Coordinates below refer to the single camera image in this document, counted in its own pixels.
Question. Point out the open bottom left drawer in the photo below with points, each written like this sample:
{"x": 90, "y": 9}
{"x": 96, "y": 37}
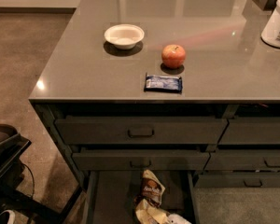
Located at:
{"x": 110, "y": 196}

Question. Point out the brown chip bag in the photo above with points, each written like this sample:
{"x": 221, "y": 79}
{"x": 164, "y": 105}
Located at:
{"x": 148, "y": 201}

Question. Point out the middle right grey drawer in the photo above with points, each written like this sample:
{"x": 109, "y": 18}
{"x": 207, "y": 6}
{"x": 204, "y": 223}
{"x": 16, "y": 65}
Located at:
{"x": 244, "y": 160}

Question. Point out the bottom right grey drawer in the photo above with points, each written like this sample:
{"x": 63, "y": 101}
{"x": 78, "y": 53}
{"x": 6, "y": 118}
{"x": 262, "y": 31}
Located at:
{"x": 239, "y": 180}

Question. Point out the red apple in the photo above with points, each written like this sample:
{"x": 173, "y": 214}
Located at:
{"x": 173, "y": 56}

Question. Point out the white paper bowl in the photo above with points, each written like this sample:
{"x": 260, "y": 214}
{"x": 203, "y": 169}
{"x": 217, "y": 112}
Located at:
{"x": 124, "y": 36}

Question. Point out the top right grey drawer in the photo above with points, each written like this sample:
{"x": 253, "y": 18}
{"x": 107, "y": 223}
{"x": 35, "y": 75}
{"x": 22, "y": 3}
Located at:
{"x": 252, "y": 131}

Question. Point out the blue snack bar wrapper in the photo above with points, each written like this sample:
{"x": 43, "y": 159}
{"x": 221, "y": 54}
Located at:
{"x": 163, "y": 83}

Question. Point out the grey drawer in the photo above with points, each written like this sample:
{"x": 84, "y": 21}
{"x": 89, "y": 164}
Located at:
{"x": 239, "y": 180}
{"x": 140, "y": 130}
{"x": 244, "y": 160}
{"x": 140, "y": 159}
{"x": 252, "y": 131}

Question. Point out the top left grey drawer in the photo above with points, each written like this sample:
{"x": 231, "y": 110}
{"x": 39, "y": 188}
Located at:
{"x": 140, "y": 130}

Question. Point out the middle left grey drawer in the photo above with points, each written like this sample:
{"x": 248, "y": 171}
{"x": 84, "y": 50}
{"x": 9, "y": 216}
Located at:
{"x": 140, "y": 159}

